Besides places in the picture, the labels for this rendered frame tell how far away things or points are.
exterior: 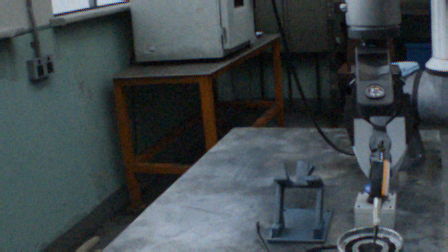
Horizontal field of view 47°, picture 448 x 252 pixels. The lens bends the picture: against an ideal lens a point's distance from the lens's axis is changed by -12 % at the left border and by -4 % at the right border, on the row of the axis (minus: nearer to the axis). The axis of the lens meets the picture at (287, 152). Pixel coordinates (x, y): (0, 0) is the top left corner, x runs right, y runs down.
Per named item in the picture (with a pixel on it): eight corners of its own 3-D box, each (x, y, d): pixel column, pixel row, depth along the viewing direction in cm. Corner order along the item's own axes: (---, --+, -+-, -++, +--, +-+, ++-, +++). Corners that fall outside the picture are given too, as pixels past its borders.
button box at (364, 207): (393, 232, 96) (394, 207, 94) (354, 231, 97) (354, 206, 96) (396, 212, 103) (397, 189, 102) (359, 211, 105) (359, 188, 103)
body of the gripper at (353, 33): (402, 102, 81) (398, 22, 77) (407, 117, 73) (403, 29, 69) (351, 104, 82) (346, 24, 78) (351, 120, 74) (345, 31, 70)
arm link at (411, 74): (379, 111, 135) (378, 57, 131) (431, 116, 129) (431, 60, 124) (361, 124, 125) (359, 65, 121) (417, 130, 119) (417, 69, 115)
